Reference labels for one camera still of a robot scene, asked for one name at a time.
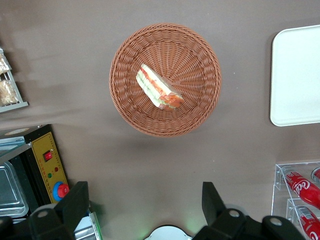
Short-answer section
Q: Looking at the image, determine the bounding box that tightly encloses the white rectangular plastic tray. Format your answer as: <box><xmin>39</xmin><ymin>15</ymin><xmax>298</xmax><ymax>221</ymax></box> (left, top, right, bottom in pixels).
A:
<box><xmin>269</xmin><ymin>24</ymin><xmax>320</xmax><ymax>127</ymax></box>

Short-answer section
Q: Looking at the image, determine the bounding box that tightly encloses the triangular sandwich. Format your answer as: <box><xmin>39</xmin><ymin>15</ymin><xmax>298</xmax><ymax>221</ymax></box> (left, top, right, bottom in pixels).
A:
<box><xmin>135</xmin><ymin>63</ymin><xmax>185</xmax><ymax>112</ymax></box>

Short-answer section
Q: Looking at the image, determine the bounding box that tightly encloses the metal baking tray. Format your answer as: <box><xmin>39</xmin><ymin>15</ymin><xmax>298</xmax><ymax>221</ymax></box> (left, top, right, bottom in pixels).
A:
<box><xmin>0</xmin><ymin>161</ymin><xmax>30</xmax><ymax>218</ymax></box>

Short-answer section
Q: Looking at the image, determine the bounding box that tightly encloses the round brown wicker basket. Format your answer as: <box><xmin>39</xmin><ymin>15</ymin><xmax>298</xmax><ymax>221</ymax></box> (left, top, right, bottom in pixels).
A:
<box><xmin>108</xmin><ymin>22</ymin><xmax>223</xmax><ymax>138</ymax></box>

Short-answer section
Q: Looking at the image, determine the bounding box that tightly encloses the red rocker power switch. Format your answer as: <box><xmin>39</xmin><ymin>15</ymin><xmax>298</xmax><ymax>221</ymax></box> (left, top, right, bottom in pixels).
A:
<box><xmin>42</xmin><ymin>150</ymin><xmax>54</xmax><ymax>163</ymax></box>

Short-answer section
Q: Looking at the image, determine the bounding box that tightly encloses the lower red cola can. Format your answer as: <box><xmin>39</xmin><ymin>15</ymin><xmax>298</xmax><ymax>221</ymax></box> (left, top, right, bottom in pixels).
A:
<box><xmin>296</xmin><ymin>205</ymin><xmax>320</xmax><ymax>240</ymax></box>

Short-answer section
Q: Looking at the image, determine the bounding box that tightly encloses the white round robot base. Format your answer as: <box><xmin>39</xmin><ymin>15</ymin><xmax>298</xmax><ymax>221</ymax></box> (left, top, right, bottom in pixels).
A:
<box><xmin>143</xmin><ymin>225</ymin><xmax>194</xmax><ymax>240</ymax></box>

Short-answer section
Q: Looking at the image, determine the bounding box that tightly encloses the upper red cola can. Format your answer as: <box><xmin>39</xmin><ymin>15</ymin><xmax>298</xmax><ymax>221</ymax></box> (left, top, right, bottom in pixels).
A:
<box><xmin>282</xmin><ymin>170</ymin><xmax>320</xmax><ymax>210</ymax></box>

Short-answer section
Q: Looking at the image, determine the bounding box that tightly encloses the grey wire shelf rack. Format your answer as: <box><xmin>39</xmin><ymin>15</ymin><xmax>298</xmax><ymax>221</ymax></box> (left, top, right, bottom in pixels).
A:
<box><xmin>0</xmin><ymin>47</ymin><xmax>29</xmax><ymax>114</ymax></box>

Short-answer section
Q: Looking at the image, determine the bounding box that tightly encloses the red emergency stop button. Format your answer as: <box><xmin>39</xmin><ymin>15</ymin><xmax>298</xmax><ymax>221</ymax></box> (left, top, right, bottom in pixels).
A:
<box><xmin>52</xmin><ymin>181</ymin><xmax>71</xmax><ymax>202</ymax></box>

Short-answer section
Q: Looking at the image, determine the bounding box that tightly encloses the green-edged metal plate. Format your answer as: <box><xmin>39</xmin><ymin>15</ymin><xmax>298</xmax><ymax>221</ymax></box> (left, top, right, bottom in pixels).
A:
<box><xmin>74</xmin><ymin>211</ymin><xmax>104</xmax><ymax>240</ymax></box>

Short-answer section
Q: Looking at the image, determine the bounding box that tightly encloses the black machine with yellow panel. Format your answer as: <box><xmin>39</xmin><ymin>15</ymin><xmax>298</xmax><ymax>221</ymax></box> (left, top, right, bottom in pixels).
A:
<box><xmin>0</xmin><ymin>124</ymin><xmax>71</xmax><ymax>219</ymax></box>

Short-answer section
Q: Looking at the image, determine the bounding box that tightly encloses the red cola can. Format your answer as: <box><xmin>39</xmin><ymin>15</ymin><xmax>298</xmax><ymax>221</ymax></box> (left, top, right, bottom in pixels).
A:
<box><xmin>282</xmin><ymin>170</ymin><xmax>320</xmax><ymax>210</ymax></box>
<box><xmin>296</xmin><ymin>205</ymin><xmax>320</xmax><ymax>240</ymax></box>

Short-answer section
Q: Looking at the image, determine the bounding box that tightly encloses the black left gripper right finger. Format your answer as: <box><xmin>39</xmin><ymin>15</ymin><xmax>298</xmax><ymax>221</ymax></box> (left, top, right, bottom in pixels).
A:
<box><xmin>192</xmin><ymin>181</ymin><xmax>306</xmax><ymax>240</ymax></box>

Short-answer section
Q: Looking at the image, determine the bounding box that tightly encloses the clear acrylic bottle rack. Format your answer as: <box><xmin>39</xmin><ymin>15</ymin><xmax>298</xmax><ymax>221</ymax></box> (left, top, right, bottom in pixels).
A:
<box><xmin>271</xmin><ymin>161</ymin><xmax>320</xmax><ymax>240</ymax></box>

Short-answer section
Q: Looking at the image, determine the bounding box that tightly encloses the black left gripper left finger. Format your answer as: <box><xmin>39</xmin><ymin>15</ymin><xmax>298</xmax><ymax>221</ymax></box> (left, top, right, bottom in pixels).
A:
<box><xmin>0</xmin><ymin>181</ymin><xmax>90</xmax><ymax>240</ymax></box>

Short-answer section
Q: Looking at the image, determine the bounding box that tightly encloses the clear bagged snack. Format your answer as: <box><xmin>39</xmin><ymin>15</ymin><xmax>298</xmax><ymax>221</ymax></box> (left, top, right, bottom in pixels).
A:
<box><xmin>0</xmin><ymin>53</ymin><xmax>12</xmax><ymax>76</ymax></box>
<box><xmin>0</xmin><ymin>79</ymin><xmax>20</xmax><ymax>106</ymax></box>

